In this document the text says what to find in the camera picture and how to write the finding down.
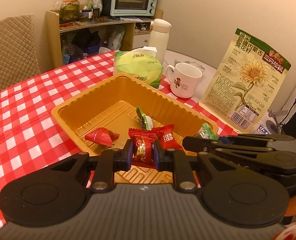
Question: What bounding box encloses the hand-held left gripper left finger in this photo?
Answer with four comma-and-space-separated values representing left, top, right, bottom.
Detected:
47, 139, 135, 190

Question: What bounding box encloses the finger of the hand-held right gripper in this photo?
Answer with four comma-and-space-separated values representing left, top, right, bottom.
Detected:
219, 134, 296, 144
182, 136, 273, 153

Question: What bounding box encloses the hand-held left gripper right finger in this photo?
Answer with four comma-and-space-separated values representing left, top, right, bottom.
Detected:
153, 139, 240, 190

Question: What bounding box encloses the dark red printed candy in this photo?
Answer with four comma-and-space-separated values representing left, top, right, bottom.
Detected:
128, 127, 155, 168

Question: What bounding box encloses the yellow green candy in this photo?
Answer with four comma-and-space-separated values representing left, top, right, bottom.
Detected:
194, 123, 219, 140

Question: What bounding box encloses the red square snack packet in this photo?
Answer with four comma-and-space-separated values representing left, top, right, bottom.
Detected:
156, 124, 184, 152

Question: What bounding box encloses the red pyramid candy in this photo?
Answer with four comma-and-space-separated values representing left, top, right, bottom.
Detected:
85, 127, 120, 146

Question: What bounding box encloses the orange plastic tray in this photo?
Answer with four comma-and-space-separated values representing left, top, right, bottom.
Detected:
51, 72, 219, 184

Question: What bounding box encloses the small blue box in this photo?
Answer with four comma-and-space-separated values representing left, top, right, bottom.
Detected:
256, 124, 271, 134

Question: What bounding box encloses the metal stand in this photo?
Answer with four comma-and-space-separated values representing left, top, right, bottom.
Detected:
266, 109, 288, 133

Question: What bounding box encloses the sunflower seed bag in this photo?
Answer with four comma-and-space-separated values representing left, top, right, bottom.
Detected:
199, 28, 292, 134

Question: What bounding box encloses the white mug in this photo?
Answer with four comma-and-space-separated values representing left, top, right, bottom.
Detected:
165, 62, 203, 99

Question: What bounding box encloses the green tissue pack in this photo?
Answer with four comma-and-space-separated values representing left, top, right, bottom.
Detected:
113, 46, 163, 89

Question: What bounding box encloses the white thermos bottle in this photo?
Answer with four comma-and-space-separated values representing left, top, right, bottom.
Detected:
148, 18, 172, 64

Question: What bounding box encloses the red checkered tablecloth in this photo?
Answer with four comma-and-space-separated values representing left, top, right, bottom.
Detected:
0, 50, 238, 233

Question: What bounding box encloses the white drawer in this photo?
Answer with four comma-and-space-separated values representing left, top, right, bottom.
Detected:
133, 34, 151, 50

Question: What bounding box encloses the black bag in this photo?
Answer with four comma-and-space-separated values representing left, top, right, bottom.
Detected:
72, 29, 101, 53

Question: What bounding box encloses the wooden shelf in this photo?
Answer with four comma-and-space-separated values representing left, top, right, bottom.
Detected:
46, 9, 163, 68

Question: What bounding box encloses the glass jar with orange lid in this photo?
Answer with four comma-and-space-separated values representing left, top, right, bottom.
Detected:
60, 0, 80, 22

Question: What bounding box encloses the chair with quilted cover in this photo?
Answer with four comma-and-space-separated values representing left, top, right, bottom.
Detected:
0, 14, 42, 95

